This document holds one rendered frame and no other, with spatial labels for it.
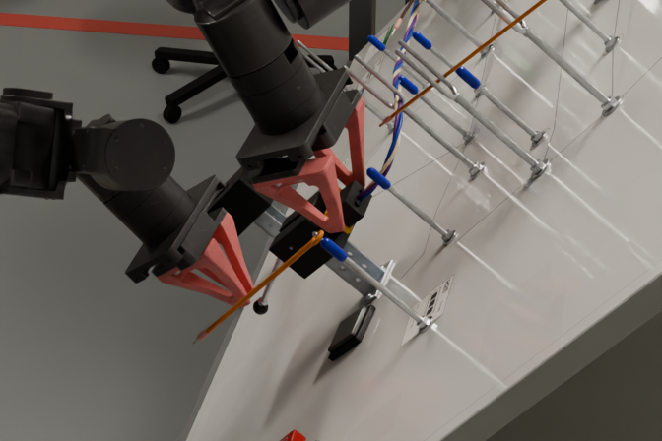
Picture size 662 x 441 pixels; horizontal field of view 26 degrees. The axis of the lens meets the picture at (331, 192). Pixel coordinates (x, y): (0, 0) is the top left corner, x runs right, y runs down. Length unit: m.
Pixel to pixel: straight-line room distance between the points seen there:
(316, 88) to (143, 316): 1.97
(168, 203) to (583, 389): 0.57
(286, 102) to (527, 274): 0.24
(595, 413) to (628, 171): 0.65
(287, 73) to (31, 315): 2.05
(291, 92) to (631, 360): 0.68
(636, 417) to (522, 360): 0.71
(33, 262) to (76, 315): 0.23
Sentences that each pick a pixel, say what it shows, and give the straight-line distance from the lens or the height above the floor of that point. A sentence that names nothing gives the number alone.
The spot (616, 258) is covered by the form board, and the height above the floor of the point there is 1.32.
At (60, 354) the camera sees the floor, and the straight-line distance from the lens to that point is 2.96.
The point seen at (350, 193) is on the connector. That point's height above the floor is 1.19.
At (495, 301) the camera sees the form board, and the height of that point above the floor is 1.23.
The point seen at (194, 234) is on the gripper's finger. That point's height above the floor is 1.13.
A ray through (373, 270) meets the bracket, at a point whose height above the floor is 1.11.
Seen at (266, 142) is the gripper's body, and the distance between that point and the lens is 1.09.
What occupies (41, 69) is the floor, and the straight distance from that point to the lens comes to 4.07.
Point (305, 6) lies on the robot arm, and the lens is 1.06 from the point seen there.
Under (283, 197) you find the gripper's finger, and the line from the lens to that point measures 1.11.
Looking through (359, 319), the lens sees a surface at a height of 1.11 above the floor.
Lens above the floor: 1.79
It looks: 32 degrees down
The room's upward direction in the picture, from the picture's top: straight up
